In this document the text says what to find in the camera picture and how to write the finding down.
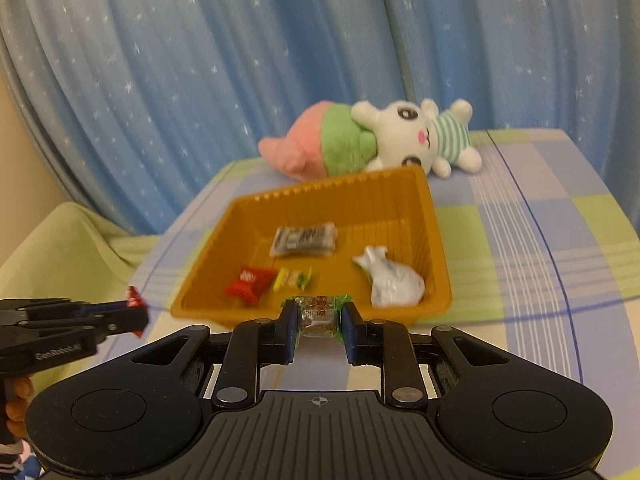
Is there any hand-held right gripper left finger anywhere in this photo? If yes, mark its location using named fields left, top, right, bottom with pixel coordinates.
left=130, top=300, right=301, bottom=411

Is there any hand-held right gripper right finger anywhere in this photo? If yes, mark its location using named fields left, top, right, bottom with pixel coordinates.
left=341, top=301, right=511, bottom=411

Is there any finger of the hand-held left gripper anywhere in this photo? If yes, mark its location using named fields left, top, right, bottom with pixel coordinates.
left=0, top=298, right=131, bottom=320
left=20, top=306, right=151, bottom=344

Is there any red patterned twist candy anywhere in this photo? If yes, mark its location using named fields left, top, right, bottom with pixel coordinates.
left=124, top=286, right=150, bottom=337

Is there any small yellow green candy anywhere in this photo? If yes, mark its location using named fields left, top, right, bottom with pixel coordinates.
left=272, top=267, right=315, bottom=292

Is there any red snack packet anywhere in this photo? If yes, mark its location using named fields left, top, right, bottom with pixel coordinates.
left=224, top=266, right=278, bottom=307

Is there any green silver foil snack packet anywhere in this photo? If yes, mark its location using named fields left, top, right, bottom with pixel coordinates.
left=352, top=246, right=426, bottom=308

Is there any clear grey snack packet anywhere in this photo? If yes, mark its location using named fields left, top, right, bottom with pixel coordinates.
left=270, top=222, right=337, bottom=258

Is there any orange plastic tray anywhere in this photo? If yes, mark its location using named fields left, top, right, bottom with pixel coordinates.
left=170, top=165, right=453, bottom=328

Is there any person's left hand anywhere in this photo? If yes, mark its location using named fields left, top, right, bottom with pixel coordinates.
left=5, top=376, right=35, bottom=438

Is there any cream cloth covered sofa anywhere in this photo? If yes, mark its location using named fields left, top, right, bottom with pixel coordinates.
left=0, top=202, right=166, bottom=303

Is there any checked tablecloth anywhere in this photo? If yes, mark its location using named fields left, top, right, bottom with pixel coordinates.
left=102, top=129, right=640, bottom=411

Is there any pink and green plush toy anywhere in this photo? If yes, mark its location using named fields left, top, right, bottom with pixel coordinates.
left=257, top=101, right=381, bottom=181

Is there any white rabbit plush toy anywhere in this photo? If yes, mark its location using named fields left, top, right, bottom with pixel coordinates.
left=350, top=98, right=483, bottom=178

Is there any blue star curtain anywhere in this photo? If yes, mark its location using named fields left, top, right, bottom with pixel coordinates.
left=0, top=0, right=640, bottom=236

